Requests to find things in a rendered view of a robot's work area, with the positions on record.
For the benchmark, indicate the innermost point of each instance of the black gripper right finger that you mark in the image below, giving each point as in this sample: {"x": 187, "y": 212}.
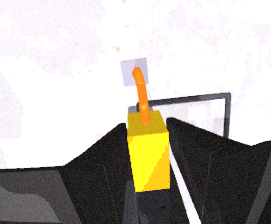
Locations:
{"x": 229, "y": 182}

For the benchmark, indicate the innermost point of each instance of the black power strip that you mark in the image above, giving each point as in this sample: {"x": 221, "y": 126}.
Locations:
{"x": 179, "y": 207}

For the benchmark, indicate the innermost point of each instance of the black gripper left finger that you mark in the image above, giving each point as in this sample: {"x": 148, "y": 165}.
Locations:
{"x": 88, "y": 190}

